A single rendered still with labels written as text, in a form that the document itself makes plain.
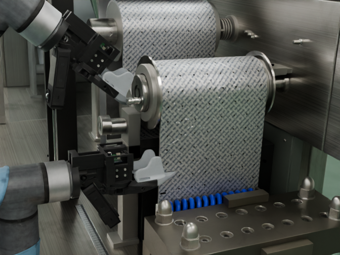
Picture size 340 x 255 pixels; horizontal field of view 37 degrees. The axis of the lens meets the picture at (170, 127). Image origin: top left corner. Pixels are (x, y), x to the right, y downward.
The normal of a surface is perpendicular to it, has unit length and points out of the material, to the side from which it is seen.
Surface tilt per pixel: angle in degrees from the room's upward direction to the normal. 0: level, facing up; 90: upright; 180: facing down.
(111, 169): 90
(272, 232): 0
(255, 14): 90
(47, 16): 69
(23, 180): 57
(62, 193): 101
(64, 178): 61
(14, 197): 90
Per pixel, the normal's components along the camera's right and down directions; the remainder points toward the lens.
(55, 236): 0.04, -0.95
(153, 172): 0.41, 0.30
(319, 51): -0.92, 0.10
